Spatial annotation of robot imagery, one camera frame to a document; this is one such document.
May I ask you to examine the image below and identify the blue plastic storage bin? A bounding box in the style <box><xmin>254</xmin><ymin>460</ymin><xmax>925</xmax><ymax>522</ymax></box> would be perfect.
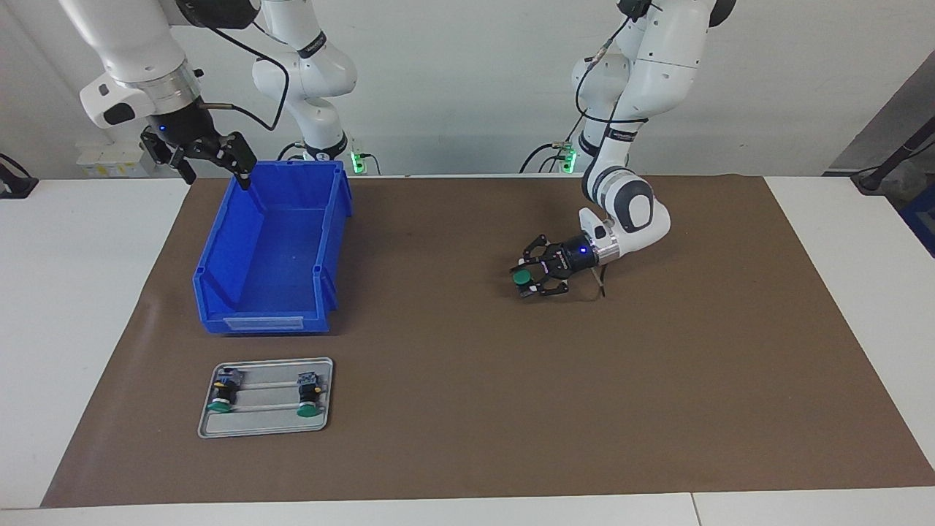
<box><xmin>192</xmin><ymin>159</ymin><xmax>355</xmax><ymax>335</ymax></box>

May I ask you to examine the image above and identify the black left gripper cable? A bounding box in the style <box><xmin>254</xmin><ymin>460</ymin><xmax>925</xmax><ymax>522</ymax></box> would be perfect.
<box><xmin>575</xmin><ymin>15</ymin><xmax>651</xmax><ymax>300</ymax></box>

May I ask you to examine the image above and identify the black pole stand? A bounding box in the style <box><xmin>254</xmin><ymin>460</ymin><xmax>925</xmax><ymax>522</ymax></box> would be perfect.
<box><xmin>850</xmin><ymin>115</ymin><xmax>935</xmax><ymax>195</ymax></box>

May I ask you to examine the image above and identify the silver metal tray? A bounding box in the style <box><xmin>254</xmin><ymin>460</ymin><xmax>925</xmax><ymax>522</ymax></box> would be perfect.
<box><xmin>197</xmin><ymin>357</ymin><xmax>335</xmax><ymax>439</ymax></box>

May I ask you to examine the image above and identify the brown table mat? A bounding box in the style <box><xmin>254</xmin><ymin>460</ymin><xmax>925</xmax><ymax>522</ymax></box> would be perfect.
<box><xmin>40</xmin><ymin>175</ymin><xmax>935</xmax><ymax>508</ymax></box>

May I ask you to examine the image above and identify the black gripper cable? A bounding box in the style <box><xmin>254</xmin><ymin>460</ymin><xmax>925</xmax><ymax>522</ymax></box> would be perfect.
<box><xmin>191</xmin><ymin>20</ymin><xmax>292</xmax><ymax>133</ymax></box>
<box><xmin>575</xmin><ymin>15</ymin><xmax>651</xmax><ymax>300</ymax></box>

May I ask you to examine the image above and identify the green button with white block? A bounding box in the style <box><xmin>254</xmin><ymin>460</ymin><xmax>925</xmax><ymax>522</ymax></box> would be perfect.
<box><xmin>295</xmin><ymin>370</ymin><xmax>328</xmax><ymax>419</ymax></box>

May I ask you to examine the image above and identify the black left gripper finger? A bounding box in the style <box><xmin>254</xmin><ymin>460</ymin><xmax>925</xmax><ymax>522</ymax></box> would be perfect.
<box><xmin>519</xmin><ymin>234</ymin><xmax>566</xmax><ymax>268</ymax></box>
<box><xmin>516</xmin><ymin>272</ymin><xmax>572</xmax><ymax>301</ymax></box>

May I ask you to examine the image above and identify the white wall socket box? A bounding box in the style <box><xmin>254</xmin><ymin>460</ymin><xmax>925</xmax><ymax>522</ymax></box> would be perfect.
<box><xmin>75</xmin><ymin>141</ymin><xmax>150</xmax><ymax>178</ymax></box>

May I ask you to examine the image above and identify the blue crate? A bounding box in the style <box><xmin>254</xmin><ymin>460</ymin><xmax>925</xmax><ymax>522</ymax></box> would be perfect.
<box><xmin>900</xmin><ymin>183</ymin><xmax>935</xmax><ymax>258</ymax></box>

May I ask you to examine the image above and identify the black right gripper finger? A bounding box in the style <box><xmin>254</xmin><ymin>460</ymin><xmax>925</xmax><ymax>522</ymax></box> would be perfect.
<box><xmin>191</xmin><ymin>131</ymin><xmax>258</xmax><ymax>192</ymax></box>
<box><xmin>140</xmin><ymin>130</ymin><xmax>198</xmax><ymax>186</ymax></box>

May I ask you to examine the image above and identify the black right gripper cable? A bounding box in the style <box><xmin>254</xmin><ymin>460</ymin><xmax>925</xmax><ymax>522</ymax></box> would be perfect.
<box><xmin>191</xmin><ymin>20</ymin><xmax>292</xmax><ymax>133</ymax></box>

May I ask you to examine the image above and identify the black clamp base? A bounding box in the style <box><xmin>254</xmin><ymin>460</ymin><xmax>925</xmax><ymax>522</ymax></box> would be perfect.
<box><xmin>0</xmin><ymin>153</ymin><xmax>39</xmax><ymax>199</ymax></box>

